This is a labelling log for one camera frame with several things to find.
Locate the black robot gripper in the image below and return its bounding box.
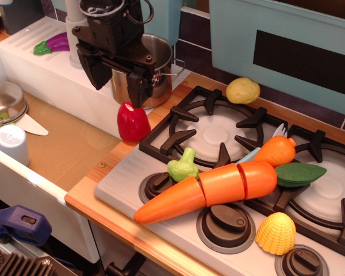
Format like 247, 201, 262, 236
72, 1, 154, 108

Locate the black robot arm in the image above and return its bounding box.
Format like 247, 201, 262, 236
72, 1, 156, 108

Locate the stainless steel pot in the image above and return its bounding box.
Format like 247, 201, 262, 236
111, 34, 185, 109

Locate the steel pot lid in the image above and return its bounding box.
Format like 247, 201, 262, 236
0, 80, 29, 125

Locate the yellow toy potato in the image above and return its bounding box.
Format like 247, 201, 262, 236
226, 78, 260, 104

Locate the red toy pepper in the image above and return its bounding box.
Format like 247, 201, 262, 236
117, 102, 151, 141

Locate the purple toy eggplant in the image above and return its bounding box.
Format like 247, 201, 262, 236
33, 32, 70, 55

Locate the white toy faucet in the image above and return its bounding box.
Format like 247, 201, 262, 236
64, 0, 89, 70

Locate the white toy sink unit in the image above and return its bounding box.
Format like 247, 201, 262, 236
0, 17, 119, 263

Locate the white toy knife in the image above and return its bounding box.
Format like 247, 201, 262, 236
16, 113, 49, 136

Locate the green toy broccoli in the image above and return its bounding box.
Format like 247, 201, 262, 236
167, 148, 199, 182

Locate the black left burner grate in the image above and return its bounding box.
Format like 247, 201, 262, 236
139, 86, 288, 170

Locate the black burner grate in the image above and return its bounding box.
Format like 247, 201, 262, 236
139, 86, 288, 170
245, 125, 345, 256

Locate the left stove knob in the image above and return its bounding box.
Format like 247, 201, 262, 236
139, 172, 176, 204

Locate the stove knob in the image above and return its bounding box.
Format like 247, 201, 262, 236
196, 203, 256, 255
275, 244, 330, 276
139, 172, 176, 204

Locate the white plastic cup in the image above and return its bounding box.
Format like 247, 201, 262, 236
0, 124, 30, 166

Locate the large orange wooden carrot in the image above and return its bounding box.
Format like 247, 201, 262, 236
134, 161, 277, 225

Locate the light blue toy fork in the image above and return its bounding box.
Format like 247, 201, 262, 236
235, 123, 288, 165

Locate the small orange toy carrot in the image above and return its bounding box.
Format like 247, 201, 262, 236
253, 136, 296, 168

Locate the blue clamp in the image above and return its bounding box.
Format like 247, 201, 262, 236
0, 205, 52, 246

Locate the toy stove top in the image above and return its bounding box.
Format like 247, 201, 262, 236
94, 87, 345, 275

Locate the middle stove knob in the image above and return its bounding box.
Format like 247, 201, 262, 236
196, 203, 256, 255

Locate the light blue toy microwave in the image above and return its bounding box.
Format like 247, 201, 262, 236
209, 1, 345, 114

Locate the green felt carrot leaf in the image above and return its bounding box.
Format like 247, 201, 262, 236
275, 162, 327, 187

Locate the black right burner grate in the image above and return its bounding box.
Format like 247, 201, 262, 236
245, 125, 345, 256

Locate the yellow toy corn piece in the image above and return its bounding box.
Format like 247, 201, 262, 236
255, 212, 296, 256

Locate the right stove knob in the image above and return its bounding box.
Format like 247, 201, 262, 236
275, 244, 330, 276

